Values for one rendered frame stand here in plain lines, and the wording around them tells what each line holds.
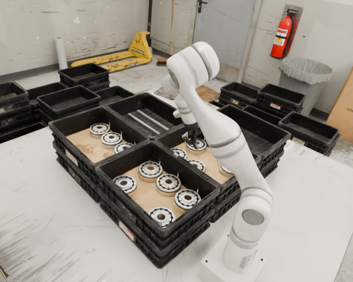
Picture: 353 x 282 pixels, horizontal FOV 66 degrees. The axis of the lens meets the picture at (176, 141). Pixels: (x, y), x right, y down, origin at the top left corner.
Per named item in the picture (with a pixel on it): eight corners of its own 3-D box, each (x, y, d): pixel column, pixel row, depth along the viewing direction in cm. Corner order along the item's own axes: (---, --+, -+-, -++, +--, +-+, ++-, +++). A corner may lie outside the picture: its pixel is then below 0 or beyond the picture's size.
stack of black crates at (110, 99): (118, 114, 290) (117, 84, 271) (137, 125, 275) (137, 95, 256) (86, 127, 264) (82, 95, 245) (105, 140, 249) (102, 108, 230)
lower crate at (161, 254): (212, 226, 114) (217, 207, 108) (159, 273, 96) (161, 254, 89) (150, 176, 136) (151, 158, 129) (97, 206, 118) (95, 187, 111)
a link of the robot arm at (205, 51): (186, 57, 85) (163, 70, 84) (208, 32, 58) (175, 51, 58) (201, 83, 86) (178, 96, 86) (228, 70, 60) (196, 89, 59)
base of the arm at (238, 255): (254, 261, 94) (267, 231, 83) (238, 278, 88) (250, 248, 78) (233, 242, 99) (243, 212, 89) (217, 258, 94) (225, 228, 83)
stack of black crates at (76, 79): (96, 100, 310) (92, 62, 284) (112, 110, 295) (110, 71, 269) (63, 111, 284) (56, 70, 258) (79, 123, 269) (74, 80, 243)
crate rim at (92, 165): (152, 143, 124) (152, 139, 123) (93, 171, 106) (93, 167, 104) (102, 108, 146) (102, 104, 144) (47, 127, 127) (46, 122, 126)
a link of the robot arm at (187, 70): (167, 60, 57) (217, 156, 66) (205, 38, 58) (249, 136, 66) (159, 61, 66) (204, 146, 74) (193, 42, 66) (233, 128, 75)
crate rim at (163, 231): (221, 192, 103) (222, 188, 101) (163, 238, 84) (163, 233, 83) (152, 143, 124) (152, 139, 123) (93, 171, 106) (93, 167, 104)
